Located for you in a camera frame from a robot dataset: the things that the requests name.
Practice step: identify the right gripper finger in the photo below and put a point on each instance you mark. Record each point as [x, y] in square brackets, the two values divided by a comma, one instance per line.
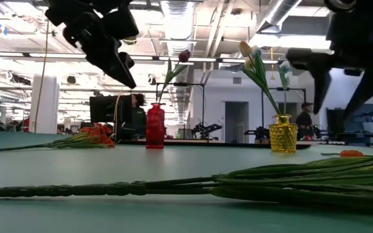
[319, 74]
[371, 84]

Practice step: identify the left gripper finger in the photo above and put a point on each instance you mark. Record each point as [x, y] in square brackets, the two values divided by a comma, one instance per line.
[112, 59]

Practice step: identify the white and blue tulip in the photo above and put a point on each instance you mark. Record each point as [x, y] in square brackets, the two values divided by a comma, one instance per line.
[284, 66]

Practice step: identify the cream tulip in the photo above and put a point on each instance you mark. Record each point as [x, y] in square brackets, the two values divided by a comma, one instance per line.
[248, 63]
[245, 48]

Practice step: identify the dark red tulip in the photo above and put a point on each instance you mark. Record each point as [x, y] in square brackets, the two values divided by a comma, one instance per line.
[184, 56]
[330, 154]

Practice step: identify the orange flower bunch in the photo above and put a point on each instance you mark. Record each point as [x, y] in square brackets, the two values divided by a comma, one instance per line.
[99, 136]
[125, 188]

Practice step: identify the black background robot arm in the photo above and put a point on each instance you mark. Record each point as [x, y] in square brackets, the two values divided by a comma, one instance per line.
[206, 129]
[257, 133]

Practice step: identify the yellow glass vase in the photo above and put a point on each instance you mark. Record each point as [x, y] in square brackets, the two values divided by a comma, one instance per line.
[283, 137]

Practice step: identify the red ribbed glass vase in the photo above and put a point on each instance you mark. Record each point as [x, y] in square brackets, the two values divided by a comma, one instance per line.
[155, 129]

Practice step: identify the black monitor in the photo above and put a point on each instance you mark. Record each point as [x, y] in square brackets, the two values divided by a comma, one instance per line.
[108, 108]

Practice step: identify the person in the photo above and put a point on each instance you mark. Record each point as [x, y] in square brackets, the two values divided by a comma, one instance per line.
[138, 116]
[304, 121]

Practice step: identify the white column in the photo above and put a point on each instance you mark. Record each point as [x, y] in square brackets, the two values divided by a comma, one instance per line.
[44, 103]

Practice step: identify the grey door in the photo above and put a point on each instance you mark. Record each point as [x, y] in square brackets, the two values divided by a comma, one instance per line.
[236, 123]

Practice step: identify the black rig frame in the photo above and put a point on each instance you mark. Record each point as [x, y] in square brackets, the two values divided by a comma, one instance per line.
[287, 88]
[180, 84]

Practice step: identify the black aluminium table frame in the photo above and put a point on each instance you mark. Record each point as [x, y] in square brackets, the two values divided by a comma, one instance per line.
[238, 144]

